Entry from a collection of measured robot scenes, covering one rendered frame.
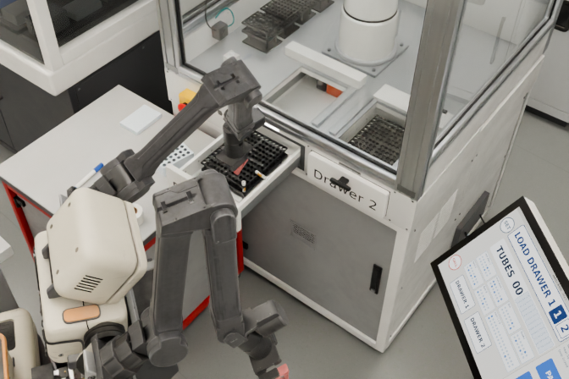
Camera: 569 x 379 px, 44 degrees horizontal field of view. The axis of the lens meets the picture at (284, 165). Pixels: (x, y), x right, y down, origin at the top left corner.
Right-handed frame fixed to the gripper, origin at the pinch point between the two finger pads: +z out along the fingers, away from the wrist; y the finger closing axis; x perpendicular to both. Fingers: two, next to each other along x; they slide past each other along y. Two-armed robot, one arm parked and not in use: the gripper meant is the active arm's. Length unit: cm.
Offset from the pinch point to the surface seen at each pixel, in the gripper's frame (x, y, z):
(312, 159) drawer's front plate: -14.2, 20.2, 2.7
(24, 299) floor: 81, -47, 92
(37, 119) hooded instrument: 116, 3, 48
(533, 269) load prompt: -89, 3, -23
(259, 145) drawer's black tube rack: 4.3, 16.4, 4.5
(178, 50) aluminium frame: 44, 23, -11
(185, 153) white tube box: 27.9, 5.0, 13.8
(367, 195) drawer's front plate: -35.1, 20.0, 5.3
